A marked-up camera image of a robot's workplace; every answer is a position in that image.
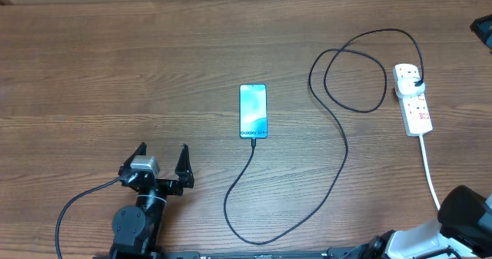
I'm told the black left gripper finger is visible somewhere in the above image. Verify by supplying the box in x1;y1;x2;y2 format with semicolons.
175;144;194;188
121;142;147;170

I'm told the Samsung Galaxy smartphone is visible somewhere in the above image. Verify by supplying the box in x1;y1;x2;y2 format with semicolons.
239;84;268;138

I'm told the black charging cable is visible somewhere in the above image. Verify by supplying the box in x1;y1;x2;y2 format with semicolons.
222;28;426;247

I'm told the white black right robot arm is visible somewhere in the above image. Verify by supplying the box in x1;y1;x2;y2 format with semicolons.
344;63;491;258

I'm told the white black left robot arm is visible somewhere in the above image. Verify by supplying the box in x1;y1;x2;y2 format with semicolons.
108;142;194;259

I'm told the white charger plug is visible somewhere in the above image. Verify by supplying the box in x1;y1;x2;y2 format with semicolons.
395;77;426;98

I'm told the white power strip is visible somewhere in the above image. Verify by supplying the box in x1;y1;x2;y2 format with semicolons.
392;64;433;137

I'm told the white power strip cord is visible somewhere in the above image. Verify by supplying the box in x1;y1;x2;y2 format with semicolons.
417;134;442;212

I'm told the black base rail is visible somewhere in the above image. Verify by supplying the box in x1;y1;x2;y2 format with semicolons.
94;244;367;259

